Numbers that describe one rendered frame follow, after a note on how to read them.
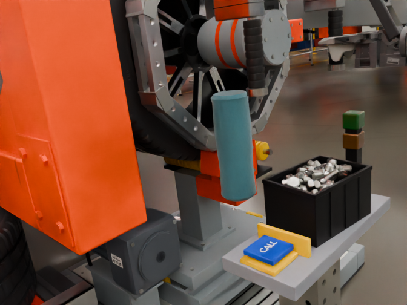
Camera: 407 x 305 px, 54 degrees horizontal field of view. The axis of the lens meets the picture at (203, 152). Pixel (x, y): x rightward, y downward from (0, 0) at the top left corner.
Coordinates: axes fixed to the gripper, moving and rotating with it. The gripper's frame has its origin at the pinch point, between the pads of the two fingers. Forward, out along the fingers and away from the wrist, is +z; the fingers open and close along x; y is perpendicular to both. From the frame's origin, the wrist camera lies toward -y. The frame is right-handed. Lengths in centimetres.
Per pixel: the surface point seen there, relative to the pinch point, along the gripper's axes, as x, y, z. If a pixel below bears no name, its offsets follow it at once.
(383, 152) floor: 151, 82, 43
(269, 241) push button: -43, 35, -9
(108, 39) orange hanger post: -58, -6, 12
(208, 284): -29, 68, 26
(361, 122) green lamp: -8.4, 19.3, -12.4
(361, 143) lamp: -8.4, 24.5, -12.4
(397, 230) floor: 57, 83, 1
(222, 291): -28, 69, 21
